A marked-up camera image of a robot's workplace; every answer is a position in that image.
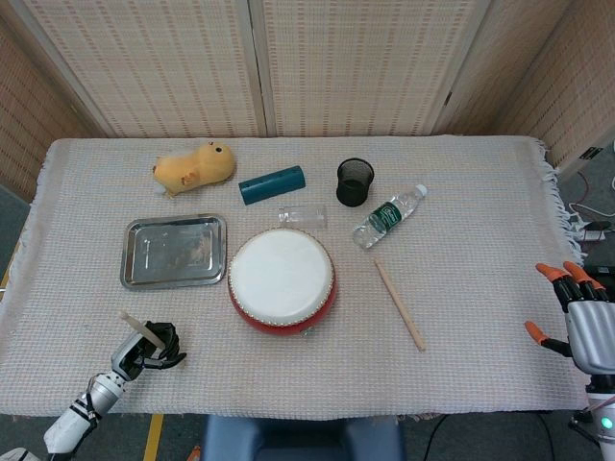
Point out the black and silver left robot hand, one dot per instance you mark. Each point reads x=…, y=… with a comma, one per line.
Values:
x=130, y=357

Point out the orange-tipped silver right robot hand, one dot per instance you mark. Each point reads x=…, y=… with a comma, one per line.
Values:
x=593, y=331

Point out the wooden drumstick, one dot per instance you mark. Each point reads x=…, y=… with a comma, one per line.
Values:
x=144, y=330
x=399, y=302

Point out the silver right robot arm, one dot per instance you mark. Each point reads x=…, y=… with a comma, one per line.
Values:
x=600, y=418

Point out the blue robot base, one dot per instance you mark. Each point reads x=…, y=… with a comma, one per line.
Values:
x=298, y=439

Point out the rectangular metal tray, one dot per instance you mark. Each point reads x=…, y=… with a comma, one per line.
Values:
x=173, y=252

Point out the red drum with white skin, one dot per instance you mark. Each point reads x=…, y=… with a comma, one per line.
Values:
x=281, y=278

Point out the white power strip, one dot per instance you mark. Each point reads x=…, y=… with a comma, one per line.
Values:
x=593, y=234

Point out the white woven tablecloth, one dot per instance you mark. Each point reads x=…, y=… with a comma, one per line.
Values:
x=471, y=312

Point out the yellow plush animal toy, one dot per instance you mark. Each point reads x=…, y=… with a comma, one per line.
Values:
x=197, y=168

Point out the teal block with holes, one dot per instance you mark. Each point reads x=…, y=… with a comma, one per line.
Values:
x=271, y=185

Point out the clear water bottle green label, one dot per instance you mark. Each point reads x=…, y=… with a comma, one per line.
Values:
x=386, y=216

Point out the black mesh pen holder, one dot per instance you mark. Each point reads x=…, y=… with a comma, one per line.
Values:
x=354, y=189

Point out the woven folding screen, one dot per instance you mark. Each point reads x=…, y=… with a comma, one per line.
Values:
x=192, y=62

